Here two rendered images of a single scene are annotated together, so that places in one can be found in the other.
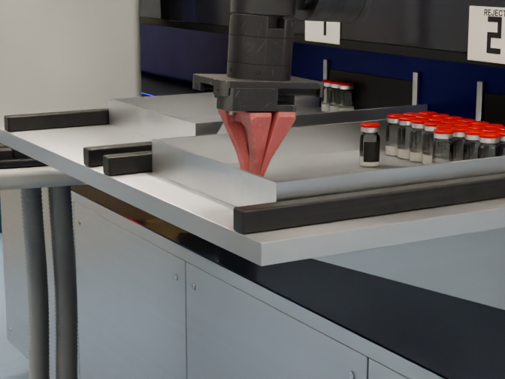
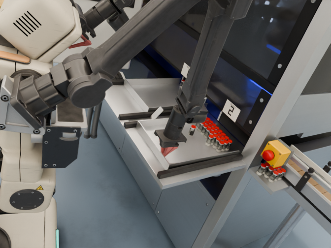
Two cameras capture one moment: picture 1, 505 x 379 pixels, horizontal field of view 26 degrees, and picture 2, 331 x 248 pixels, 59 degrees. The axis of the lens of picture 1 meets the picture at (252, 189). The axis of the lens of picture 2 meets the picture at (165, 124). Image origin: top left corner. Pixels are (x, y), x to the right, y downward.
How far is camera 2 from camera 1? 0.52 m
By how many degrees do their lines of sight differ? 23
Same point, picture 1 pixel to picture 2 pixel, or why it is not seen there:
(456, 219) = (208, 174)
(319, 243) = (176, 183)
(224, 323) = not seen: hidden behind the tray
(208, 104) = (150, 81)
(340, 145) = not seen: hidden behind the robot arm
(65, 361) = (96, 116)
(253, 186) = (163, 159)
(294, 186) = (173, 165)
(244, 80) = (168, 140)
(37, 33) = (105, 38)
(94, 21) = not seen: hidden behind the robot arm
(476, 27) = (227, 105)
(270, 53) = (176, 134)
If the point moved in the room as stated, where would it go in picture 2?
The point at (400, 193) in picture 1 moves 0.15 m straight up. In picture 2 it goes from (197, 167) to (211, 134)
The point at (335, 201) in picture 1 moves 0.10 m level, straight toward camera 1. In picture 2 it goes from (182, 170) to (181, 191)
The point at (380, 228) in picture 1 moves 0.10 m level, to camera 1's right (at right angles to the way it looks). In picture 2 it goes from (190, 178) to (217, 184)
